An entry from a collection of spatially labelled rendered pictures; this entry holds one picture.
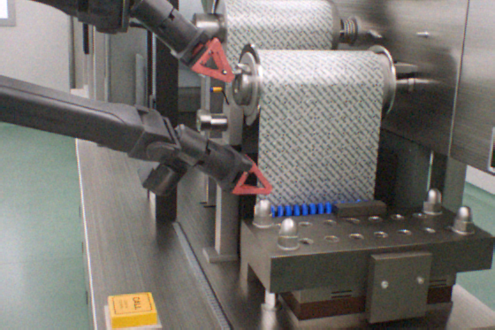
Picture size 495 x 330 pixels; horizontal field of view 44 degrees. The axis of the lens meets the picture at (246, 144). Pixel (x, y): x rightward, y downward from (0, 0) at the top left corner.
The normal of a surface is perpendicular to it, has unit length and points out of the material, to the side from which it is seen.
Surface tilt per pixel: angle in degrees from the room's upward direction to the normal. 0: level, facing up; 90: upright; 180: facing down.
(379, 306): 90
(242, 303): 0
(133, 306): 0
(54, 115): 115
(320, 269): 90
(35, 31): 90
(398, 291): 90
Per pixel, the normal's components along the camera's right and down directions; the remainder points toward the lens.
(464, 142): -0.96, 0.04
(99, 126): 0.37, 0.61
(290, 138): 0.29, 0.24
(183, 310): 0.04, -0.97
